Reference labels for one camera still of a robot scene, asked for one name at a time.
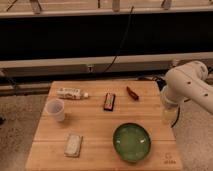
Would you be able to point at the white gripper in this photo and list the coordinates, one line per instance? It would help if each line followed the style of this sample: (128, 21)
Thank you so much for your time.
(170, 115)

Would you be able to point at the green ceramic bowl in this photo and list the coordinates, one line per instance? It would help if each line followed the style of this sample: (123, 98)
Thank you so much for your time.
(131, 142)

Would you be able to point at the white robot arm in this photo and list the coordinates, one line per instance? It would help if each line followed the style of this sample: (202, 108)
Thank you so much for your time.
(185, 81)

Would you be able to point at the dark rectangular bar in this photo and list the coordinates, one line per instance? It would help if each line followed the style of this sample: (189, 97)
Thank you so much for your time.
(109, 102)

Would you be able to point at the small white plastic bottle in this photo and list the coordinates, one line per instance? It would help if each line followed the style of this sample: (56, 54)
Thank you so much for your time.
(72, 93)

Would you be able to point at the translucent plastic cup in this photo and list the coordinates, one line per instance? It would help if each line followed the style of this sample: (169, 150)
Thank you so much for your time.
(55, 108)

